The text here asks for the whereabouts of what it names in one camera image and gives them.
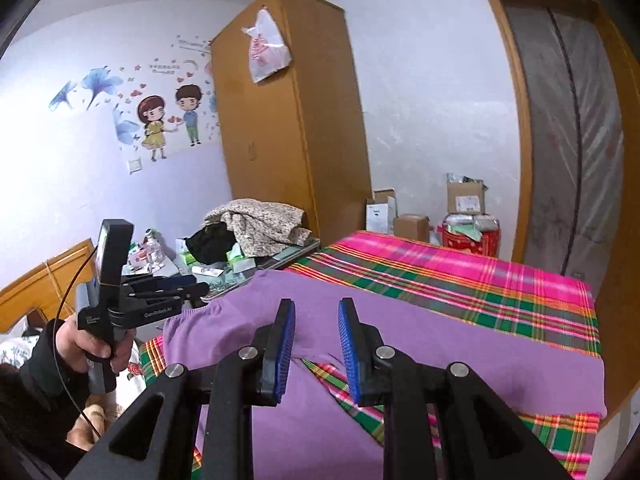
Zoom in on white pink plastic bag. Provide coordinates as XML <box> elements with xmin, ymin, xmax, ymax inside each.
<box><xmin>242</xmin><ymin>6</ymin><xmax>293</xmax><ymax>84</ymax></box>

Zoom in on pink green plaid blanket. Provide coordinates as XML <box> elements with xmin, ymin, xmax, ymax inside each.
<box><xmin>137</xmin><ymin>230</ymin><xmax>601</xmax><ymax>480</ymax></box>

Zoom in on wooden bed headboard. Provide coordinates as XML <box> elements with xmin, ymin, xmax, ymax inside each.
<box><xmin>0</xmin><ymin>239</ymin><xmax>96</xmax><ymax>333</ymax></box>

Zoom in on small closed brown cardboard box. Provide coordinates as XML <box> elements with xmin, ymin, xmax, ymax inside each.
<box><xmin>392</xmin><ymin>213</ymin><xmax>431</xmax><ymax>243</ymax></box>

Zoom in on purple fleece pants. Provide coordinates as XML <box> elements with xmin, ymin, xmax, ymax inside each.
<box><xmin>162</xmin><ymin>269</ymin><xmax>608</xmax><ymax>480</ymax></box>

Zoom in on wooden wardrobe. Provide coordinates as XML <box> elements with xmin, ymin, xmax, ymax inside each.
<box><xmin>210</xmin><ymin>0</ymin><xmax>373</xmax><ymax>251</ymax></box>

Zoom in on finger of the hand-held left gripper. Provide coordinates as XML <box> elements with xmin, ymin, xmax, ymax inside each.
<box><xmin>130</xmin><ymin>282</ymin><xmax>210</xmax><ymax>306</ymax></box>
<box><xmin>122</xmin><ymin>275</ymin><xmax>198</xmax><ymax>295</ymax></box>

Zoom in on cartoon couple wall sticker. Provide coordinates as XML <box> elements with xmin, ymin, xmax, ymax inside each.
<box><xmin>47</xmin><ymin>35</ymin><xmax>223</xmax><ymax>161</ymax></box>

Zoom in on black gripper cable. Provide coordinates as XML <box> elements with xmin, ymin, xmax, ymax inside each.
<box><xmin>54</xmin><ymin>247</ymin><xmax>108</xmax><ymax>441</ymax></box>

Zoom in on white cardboard box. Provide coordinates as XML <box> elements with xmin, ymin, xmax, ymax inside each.
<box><xmin>366</xmin><ymin>189</ymin><xmax>397</xmax><ymax>235</ymax></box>

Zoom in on green tissue pack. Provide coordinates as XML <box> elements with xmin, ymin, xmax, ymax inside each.
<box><xmin>226</xmin><ymin>247</ymin><xmax>256</xmax><ymax>273</ymax></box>

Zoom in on open brown cardboard box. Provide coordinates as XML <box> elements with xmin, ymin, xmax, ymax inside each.
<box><xmin>446</xmin><ymin>172</ymin><xmax>488</xmax><ymax>216</ymax></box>

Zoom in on plastic sheet doorway curtain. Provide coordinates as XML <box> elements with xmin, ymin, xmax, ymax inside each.
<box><xmin>502</xmin><ymin>0</ymin><xmax>626</xmax><ymax>281</ymax></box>

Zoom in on person's left forearm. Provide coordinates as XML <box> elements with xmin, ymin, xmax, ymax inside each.
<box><xmin>0</xmin><ymin>319</ymin><xmax>93</xmax><ymax>480</ymax></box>

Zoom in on folding table with printed top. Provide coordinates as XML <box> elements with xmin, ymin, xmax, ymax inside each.
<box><xmin>192</xmin><ymin>237</ymin><xmax>321</xmax><ymax>301</ymax></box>

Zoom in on beige floral garment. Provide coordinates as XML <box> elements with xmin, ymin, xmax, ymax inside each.
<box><xmin>204</xmin><ymin>199</ymin><xmax>313</xmax><ymax>258</ymax></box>

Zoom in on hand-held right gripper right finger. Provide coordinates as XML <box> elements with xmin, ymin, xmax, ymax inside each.
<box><xmin>337</xmin><ymin>298</ymin><xmax>573</xmax><ymax>480</ymax></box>

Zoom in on black garment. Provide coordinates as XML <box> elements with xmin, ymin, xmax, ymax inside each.
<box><xmin>185</xmin><ymin>222</ymin><xmax>236</xmax><ymax>265</ymax></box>

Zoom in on pile of medicine boxes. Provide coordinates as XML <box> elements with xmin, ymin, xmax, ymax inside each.
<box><xmin>127</xmin><ymin>230</ymin><xmax>173</xmax><ymax>273</ymax></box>

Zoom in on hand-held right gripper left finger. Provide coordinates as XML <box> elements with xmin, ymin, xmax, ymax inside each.
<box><xmin>67</xmin><ymin>298</ymin><xmax>297</xmax><ymax>480</ymax></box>

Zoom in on person's left hand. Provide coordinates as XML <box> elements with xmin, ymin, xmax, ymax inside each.
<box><xmin>52</xmin><ymin>314</ymin><xmax>135</xmax><ymax>377</ymax></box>

